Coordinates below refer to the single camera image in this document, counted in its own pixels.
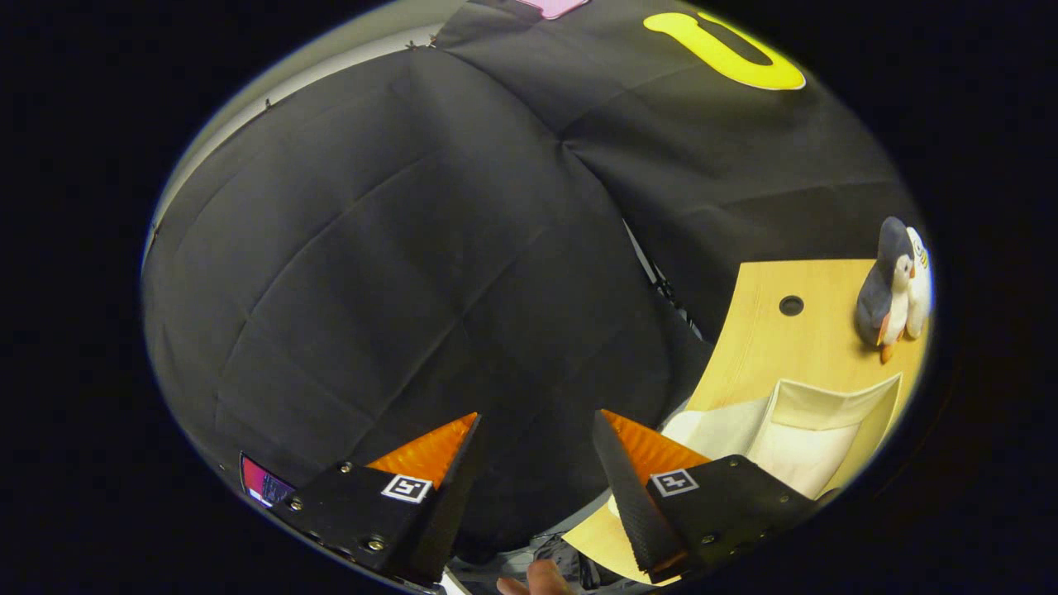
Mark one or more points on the white duck plush toy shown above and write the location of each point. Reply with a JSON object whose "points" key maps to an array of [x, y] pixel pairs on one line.
{"points": [[919, 297]]}

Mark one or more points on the lit colourful screen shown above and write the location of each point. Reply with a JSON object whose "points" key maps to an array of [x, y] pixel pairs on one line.
{"points": [[263, 481]]}

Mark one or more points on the black backdrop cloth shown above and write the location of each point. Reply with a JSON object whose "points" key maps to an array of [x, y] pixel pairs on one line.
{"points": [[372, 248]]}

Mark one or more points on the cream fabric storage box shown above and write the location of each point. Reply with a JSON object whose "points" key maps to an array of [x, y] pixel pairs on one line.
{"points": [[810, 446]]}

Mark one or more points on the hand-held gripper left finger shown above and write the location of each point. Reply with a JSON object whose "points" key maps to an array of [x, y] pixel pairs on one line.
{"points": [[455, 504]]}

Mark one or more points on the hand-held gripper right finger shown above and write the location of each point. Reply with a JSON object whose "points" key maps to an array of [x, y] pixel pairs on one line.
{"points": [[628, 504]]}

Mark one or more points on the grey penguin plush toy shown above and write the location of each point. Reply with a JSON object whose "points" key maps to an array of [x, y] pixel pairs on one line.
{"points": [[880, 281]]}

